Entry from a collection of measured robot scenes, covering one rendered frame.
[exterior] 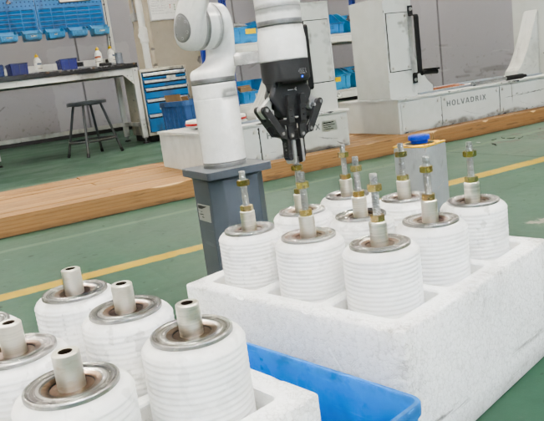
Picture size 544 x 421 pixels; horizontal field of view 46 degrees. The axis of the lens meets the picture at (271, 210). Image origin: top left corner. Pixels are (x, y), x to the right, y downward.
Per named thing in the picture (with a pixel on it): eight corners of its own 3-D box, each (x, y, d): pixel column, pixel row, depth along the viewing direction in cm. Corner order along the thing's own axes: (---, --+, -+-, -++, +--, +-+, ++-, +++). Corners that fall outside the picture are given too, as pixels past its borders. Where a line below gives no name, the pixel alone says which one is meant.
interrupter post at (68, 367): (52, 392, 51) (43, 353, 51) (79, 379, 53) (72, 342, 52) (65, 400, 49) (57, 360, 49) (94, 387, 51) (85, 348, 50)
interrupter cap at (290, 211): (288, 208, 109) (288, 205, 109) (331, 206, 106) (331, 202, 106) (272, 220, 102) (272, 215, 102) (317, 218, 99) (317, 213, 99)
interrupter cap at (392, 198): (383, 196, 109) (383, 192, 108) (429, 193, 106) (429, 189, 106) (378, 206, 102) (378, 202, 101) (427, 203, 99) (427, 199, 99)
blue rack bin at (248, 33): (210, 49, 618) (207, 27, 613) (245, 46, 636) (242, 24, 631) (234, 44, 575) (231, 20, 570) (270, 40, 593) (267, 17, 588)
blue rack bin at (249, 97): (220, 105, 627) (216, 83, 623) (254, 100, 645) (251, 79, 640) (243, 104, 584) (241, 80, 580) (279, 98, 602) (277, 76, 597)
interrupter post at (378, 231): (393, 244, 80) (390, 218, 79) (385, 250, 78) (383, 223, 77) (374, 243, 81) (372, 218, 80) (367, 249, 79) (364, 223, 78)
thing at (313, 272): (278, 371, 90) (261, 246, 86) (306, 342, 98) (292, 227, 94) (343, 377, 85) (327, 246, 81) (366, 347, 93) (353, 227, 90)
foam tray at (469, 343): (202, 392, 101) (185, 284, 98) (353, 308, 128) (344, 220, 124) (416, 478, 74) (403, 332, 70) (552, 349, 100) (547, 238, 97)
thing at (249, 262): (240, 361, 94) (221, 242, 91) (231, 337, 104) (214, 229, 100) (302, 347, 96) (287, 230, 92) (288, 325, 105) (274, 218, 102)
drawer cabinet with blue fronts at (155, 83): (134, 140, 670) (122, 73, 656) (176, 134, 691) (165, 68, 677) (152, 142, 619) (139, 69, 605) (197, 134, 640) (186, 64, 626)
